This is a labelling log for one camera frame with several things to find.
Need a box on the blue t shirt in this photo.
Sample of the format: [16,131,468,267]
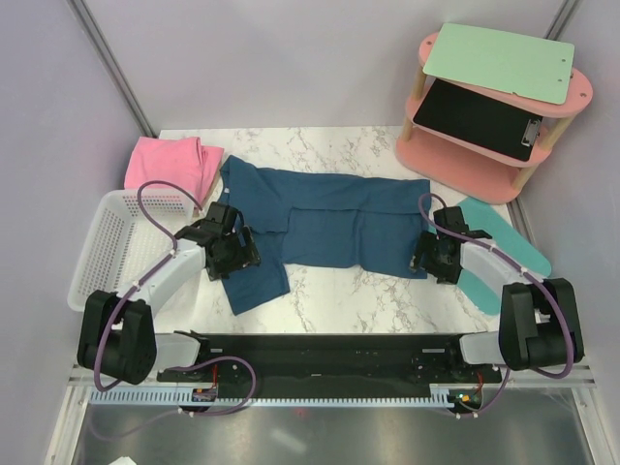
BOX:
[220,156,430,315]

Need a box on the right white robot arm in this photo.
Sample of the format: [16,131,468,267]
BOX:
[411,231,584,382]

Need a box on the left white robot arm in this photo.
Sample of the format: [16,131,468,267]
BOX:
[77,202,261,392]

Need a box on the teal cutting board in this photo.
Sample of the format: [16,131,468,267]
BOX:
[457,198,552,316]

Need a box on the pink folded t shirt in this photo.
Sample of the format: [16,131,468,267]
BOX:
[123,137,225,206]

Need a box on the pink three tier shelf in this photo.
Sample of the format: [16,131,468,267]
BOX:
[396,32,593,204]

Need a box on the black clipboard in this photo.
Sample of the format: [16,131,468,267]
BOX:
[413,79,543,162]

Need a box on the green clipboard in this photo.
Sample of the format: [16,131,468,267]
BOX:
[423,23,574,105]

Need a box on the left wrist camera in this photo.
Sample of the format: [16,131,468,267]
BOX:
[204,202,237,234]

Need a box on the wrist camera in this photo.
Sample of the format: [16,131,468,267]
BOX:
[204,202,237,234]
[433,206,469,233]

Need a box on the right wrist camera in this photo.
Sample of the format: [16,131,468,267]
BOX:
[433,206,469,233]

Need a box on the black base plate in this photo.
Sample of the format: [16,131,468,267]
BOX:
[187,331,501,388]

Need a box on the white cable duct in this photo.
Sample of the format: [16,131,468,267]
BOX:
[89,387,454,408]

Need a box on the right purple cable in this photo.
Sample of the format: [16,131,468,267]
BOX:
[417,193,577,379]

